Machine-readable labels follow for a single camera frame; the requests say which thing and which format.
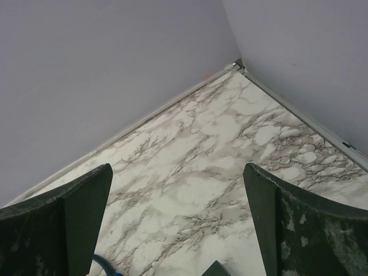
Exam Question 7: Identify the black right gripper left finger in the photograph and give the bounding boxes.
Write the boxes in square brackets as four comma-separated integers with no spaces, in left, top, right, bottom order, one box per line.
[1,163,113,275]

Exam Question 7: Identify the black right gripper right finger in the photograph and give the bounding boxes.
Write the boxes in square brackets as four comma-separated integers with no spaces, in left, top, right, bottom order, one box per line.
[243,163,367,275]

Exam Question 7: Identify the blue handled cutting pliers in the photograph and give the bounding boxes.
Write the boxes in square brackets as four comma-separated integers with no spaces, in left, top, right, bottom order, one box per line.
[93,254,116,276]

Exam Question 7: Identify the aluminium table edge frame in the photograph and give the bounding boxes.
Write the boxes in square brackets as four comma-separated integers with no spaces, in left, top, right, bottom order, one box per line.
[6,58,367,206]

